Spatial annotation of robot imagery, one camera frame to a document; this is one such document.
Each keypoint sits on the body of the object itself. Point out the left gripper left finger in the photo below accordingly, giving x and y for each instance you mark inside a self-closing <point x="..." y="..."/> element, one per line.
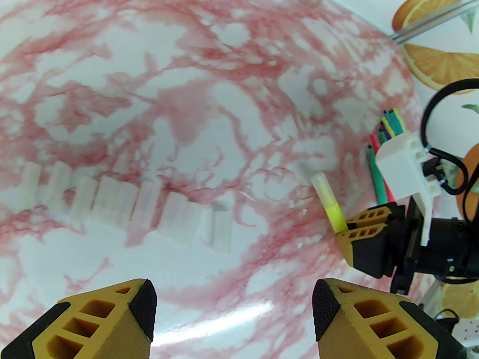
<point x="93" y="324"/>

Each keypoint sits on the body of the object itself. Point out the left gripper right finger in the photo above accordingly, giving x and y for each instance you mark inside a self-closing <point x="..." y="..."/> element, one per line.
<point x="374" y="327"/>

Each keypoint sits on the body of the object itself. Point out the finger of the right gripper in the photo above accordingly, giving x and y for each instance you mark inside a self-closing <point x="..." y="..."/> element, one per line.
<point x="370" y="218"/>
<point x="374" y="252"/>

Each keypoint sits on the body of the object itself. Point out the green felt-tip pen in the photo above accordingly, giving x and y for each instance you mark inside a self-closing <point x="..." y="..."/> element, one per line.
<point x="383" y="137"/>
<point x="377" y="178"/>

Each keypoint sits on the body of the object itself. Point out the clear plastic pen cap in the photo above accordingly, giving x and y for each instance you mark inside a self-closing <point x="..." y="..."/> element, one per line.
<point x="322" y="189"/>
<point x="146" y="206"/>
<point x="175" y="215"/>
<point x="84" y="198"/>
<point x="56" y="185"/>
<point x="105" y="200"/>
<point x="125" y="204"/>
<point x="221" y="230"/>
<point x="197" y="224"/>

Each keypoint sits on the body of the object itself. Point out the purple felt-tip pen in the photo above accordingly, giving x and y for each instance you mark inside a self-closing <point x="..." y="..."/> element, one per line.
<point x="385" y="130"/>

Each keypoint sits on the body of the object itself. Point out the blue felt-tip pen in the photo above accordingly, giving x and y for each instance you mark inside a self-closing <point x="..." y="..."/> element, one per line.
<point x="392" y="123"/>

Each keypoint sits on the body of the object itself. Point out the aluminium mounting rail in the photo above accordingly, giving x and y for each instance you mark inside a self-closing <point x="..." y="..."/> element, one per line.
<point x="430" y="299"/>

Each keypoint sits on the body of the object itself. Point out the aluminium frame post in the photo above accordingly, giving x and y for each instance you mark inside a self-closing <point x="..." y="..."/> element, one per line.
<point x="434" y="19"/>

